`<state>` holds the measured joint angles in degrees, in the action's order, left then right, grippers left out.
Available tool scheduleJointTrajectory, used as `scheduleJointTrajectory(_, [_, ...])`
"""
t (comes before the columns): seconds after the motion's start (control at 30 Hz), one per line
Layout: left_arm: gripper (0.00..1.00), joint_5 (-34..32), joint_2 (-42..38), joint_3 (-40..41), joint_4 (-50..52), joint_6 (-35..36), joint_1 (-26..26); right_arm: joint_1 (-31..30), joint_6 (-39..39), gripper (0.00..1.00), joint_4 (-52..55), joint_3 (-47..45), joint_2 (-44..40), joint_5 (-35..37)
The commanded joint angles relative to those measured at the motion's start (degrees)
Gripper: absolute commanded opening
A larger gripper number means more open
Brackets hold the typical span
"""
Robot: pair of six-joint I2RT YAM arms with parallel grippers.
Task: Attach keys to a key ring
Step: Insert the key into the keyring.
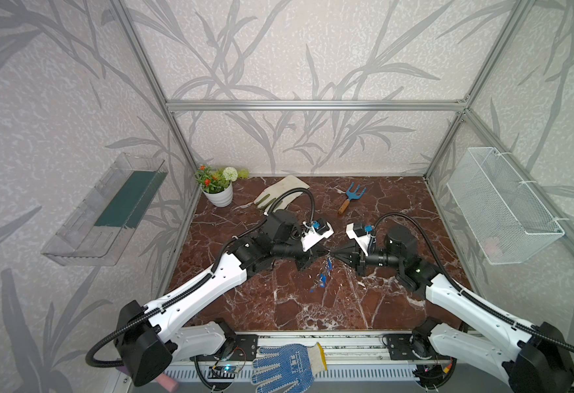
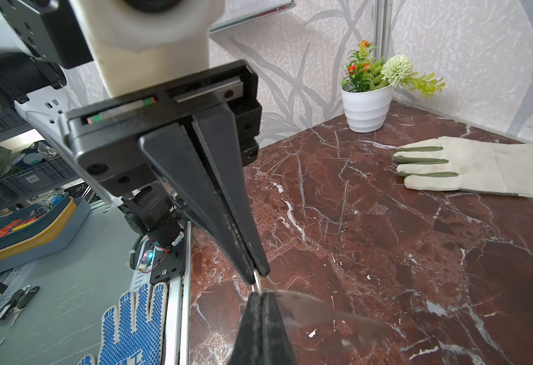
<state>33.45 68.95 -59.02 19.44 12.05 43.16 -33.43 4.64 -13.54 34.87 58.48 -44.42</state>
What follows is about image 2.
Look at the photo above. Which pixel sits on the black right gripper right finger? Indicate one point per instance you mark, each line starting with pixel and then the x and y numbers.
pixel 276 348

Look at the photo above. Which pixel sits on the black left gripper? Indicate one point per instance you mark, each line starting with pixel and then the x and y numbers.
pixel 103 139

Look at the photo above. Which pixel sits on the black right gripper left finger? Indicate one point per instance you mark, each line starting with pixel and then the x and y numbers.
pixel 248 345

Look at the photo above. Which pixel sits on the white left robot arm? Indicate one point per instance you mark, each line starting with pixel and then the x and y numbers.
pixel 44 91

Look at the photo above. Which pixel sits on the blue dotted work glove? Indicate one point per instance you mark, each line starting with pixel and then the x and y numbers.
pixel 133 331

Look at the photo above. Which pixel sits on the white flower pot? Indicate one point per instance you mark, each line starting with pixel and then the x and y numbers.
pixel 366 111

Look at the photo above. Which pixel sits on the blue yellow tool tray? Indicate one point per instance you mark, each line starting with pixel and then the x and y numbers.
pixel 33 232

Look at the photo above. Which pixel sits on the artificial green plant with flowers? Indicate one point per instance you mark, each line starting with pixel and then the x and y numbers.
pixel 364 72

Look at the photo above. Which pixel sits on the cream green gardening glove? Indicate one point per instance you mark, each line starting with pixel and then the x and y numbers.
pixel 451 164

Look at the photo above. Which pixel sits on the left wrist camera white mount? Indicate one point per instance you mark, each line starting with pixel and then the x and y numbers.
pixel 134 44

